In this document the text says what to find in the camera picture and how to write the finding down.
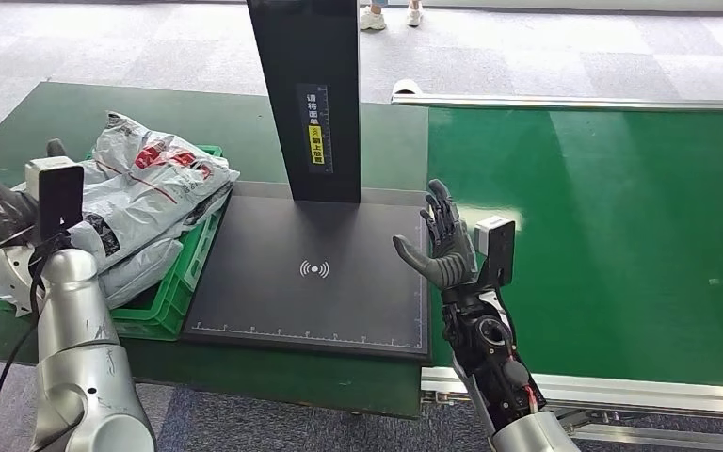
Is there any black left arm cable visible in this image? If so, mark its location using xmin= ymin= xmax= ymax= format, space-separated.
xmin=0 ymin=236 xmax=57 ymax=452

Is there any green conveyor belt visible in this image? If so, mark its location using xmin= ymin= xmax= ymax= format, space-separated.
xmin=426 ymin=105 xmax=723 ymax=389

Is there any plain grey package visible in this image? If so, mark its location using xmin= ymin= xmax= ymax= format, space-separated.
xmin=96 ymin=235 xmax=185 ymax=312

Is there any silver conveyor side rail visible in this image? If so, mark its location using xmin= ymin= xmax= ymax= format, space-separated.
xmin=390 ymin=93 xmax=723 ymax=113
xmin=420 ymin=365 xmax=723 ymax=452

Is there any yellow and black machine label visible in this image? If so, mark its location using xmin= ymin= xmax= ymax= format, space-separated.
xmin=295 ymin=82 xmax=334 ymax=175

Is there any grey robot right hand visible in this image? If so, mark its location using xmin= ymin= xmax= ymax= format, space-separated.
xmin=392 ymin=179 xmax=479 ymax=292

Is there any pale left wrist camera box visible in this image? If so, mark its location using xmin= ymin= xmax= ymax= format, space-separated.
xmin=24 ymin=155 xmax=86 ymax=242

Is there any grey package with red print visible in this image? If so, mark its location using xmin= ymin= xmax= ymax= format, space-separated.
xmin=0 ymin=112 xmax=241 ymax=317

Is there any black inbound scanner machine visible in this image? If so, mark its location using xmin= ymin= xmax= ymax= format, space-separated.
xmin=182 ymin=0 xmax=431 ymax=364

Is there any green plastic delivery crate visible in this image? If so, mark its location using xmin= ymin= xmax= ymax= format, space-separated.
xmin=0 ymin=144 xmax=226 ymax=343

